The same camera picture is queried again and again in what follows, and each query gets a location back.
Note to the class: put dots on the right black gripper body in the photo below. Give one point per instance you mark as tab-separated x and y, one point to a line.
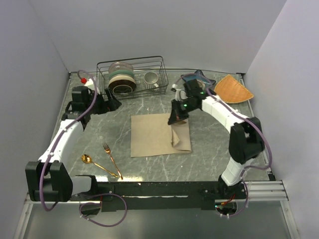
186	102

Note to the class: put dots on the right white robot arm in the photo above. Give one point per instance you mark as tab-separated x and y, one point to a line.
245	134

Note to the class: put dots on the beige cloth napkin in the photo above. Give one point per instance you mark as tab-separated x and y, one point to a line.
151	135

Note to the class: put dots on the aluminium frame rail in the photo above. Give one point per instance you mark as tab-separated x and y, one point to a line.
260	216

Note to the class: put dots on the black wire dish rack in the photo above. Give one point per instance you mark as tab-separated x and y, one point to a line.
141	65

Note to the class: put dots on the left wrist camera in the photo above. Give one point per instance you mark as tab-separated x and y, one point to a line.
90	82

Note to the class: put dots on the blue star-shaped dish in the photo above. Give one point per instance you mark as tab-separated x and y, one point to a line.
199	76

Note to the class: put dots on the dark brown bowl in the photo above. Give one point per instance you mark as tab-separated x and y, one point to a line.
122	86

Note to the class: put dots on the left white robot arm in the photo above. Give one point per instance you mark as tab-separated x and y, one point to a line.
47	178

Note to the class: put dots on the cream ceramic plate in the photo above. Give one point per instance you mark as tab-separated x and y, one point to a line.
121	80

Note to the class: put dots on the green ceramic plate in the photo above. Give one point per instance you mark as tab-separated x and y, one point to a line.
121	72

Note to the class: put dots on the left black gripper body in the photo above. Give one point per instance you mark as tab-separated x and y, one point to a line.
100	107

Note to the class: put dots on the gold spoon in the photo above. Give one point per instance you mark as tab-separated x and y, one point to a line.
88	160

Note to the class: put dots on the striped ceramic mug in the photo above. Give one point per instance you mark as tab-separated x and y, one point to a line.
150	80

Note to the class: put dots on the orange woven fan mat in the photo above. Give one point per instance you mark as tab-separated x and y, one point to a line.
231	91

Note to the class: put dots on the copper fork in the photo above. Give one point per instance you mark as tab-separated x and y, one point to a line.
108	151

